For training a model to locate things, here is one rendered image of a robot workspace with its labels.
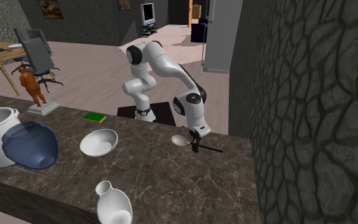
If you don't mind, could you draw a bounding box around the dark cabinet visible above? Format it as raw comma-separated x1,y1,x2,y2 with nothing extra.
190,18,209,43

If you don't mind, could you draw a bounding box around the white bowl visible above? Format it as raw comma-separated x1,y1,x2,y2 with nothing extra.
79,129,119,158

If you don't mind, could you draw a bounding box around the blue vase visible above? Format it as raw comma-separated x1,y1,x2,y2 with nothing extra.
1,121,60,170

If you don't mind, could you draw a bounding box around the orange figure on white base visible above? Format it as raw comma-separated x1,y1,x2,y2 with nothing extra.
18,66,60,117

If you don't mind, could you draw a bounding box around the green and yellow sponge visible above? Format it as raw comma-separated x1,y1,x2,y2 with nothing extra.
83,112,107,124

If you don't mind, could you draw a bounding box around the grey office chair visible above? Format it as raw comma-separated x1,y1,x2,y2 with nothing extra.
13,27,53,57
11,37,64,94

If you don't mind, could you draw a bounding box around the white vase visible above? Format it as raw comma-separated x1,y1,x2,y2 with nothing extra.
95,180,134,224

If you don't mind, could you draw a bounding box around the dark robot stand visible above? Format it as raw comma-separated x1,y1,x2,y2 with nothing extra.
116,101,177,127

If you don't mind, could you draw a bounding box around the television on black stand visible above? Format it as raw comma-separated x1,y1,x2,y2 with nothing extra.
139,3,158,38

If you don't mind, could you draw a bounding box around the brown wall picture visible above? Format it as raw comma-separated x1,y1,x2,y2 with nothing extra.
117,0,132,11
38,0,64,20

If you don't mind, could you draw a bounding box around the wooden door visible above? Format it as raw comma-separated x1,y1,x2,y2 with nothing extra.
188,0,202,27

